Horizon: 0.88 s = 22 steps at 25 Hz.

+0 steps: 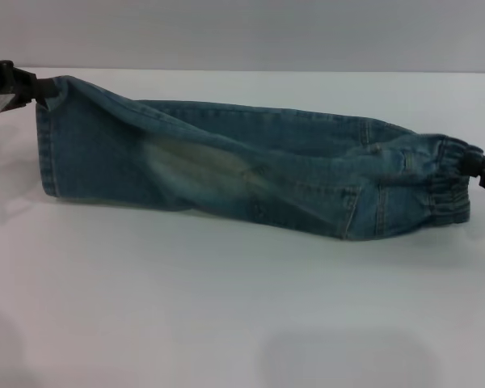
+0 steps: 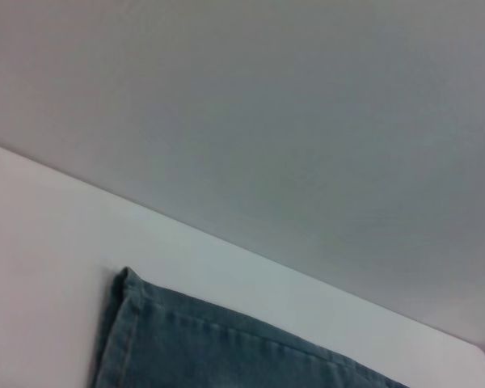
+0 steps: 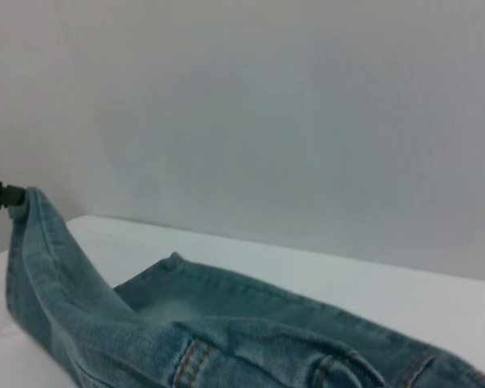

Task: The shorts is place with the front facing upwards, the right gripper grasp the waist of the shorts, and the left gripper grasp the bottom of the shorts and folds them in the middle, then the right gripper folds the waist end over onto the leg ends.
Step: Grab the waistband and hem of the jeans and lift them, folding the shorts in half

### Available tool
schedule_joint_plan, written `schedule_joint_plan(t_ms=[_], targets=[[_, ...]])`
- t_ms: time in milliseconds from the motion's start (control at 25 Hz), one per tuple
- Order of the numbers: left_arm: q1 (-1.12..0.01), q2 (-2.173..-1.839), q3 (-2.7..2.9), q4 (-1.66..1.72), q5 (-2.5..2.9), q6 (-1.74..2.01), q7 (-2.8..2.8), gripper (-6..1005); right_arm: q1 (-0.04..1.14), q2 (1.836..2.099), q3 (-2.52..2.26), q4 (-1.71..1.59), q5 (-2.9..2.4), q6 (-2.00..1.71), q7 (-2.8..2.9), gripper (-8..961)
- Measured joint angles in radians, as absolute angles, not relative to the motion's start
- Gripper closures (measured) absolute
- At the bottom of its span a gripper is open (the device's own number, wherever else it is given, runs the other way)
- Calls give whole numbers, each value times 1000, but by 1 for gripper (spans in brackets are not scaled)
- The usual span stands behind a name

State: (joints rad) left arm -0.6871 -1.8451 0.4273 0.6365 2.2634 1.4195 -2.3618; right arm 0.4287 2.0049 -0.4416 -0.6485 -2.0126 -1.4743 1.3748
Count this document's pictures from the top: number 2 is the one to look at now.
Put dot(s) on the blue denim shorts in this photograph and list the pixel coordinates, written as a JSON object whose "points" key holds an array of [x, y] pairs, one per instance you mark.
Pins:
{"points": [[210, 351]]}

